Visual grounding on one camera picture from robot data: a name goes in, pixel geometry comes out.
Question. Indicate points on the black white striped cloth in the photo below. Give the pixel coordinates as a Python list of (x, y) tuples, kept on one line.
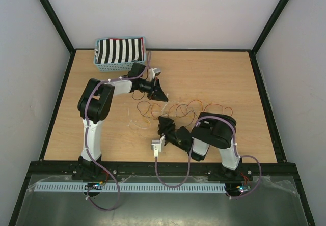
[(103, 50)]

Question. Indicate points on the light blue slotted cable duct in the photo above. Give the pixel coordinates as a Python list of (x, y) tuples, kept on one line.
[(128, 188)]

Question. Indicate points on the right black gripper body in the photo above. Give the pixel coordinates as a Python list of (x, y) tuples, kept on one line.
[(171, 137)]

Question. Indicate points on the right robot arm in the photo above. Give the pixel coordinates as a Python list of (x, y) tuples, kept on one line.
[(210, 129)]

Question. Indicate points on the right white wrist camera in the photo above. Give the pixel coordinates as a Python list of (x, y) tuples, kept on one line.
[(157, 145)]

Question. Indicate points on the light blue plastic basket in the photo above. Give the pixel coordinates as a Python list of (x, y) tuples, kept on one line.
[(117, 66)]

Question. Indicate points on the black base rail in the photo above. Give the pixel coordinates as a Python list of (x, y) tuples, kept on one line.
[(211, 171)]

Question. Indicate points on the black enclosure frame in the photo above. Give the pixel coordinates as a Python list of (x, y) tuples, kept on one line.
[(282, 167)]

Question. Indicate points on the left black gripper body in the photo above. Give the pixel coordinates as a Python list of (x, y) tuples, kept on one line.
[(147, 87)]

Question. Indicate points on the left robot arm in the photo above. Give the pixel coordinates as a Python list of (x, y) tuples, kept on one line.
[(95, 103)]

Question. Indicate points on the white zip tie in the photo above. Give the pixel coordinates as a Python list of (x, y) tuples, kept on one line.
[(163, 109)]

